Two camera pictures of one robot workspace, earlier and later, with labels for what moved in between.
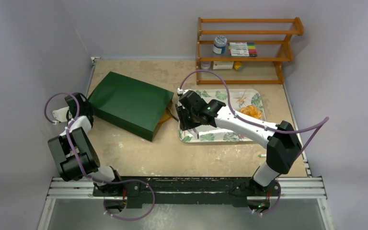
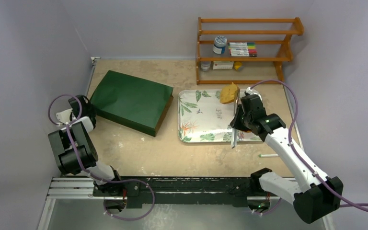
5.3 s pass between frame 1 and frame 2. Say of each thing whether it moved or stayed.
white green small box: stayed
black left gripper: stayed
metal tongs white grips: moved
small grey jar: stayed
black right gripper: moved
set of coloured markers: stayed
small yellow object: stayed
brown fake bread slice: moved
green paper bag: stayed
